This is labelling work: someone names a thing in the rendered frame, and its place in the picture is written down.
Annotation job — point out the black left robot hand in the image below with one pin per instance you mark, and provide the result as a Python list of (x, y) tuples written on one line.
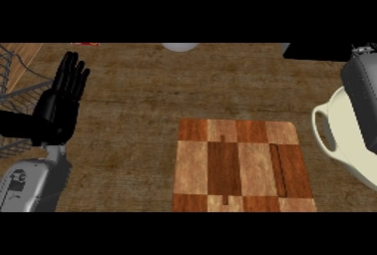
[(58, 109)]

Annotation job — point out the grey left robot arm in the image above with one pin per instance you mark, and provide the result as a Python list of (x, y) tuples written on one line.
[(30, 184)]

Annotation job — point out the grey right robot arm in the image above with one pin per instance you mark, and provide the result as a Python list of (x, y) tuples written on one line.
[(364, 99)]

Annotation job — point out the checkered wooden cutting board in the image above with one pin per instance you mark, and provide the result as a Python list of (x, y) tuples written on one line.
[(243, 166)]

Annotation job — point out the pale wooden panel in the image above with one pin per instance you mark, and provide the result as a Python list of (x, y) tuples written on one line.
[(19, 58)]

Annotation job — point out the red object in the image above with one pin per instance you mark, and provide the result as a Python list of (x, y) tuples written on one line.
[(86, 44)]

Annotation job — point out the white round object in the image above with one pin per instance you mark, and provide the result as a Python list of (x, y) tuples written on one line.
[(179, 46)]

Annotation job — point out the black appliance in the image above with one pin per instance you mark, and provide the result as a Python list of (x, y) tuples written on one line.
[(313, 51)]

